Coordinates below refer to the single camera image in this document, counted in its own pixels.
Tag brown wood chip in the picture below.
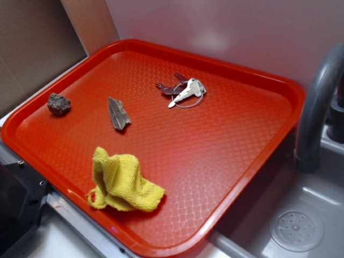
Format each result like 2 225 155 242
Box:
108 97 131 131

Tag red plastic tray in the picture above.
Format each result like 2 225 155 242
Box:
1 40 305 257

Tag dark red keys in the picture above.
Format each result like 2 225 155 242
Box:
155 73 189 96

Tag silver key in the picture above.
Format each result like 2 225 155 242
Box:
168 78 206 109

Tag yellow knitted cloth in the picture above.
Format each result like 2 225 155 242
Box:
87 147 166 212

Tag dark brown rock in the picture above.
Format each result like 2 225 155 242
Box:
47 93 71 117

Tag grey sink faucet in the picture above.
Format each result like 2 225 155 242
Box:
294 43 343 173

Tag grey toy sink basin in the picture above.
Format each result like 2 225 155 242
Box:
209 134 343 257

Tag round sink drain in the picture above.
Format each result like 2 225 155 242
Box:
269 206 324 253

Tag black metal bracket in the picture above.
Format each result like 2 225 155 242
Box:
1 160 49 257

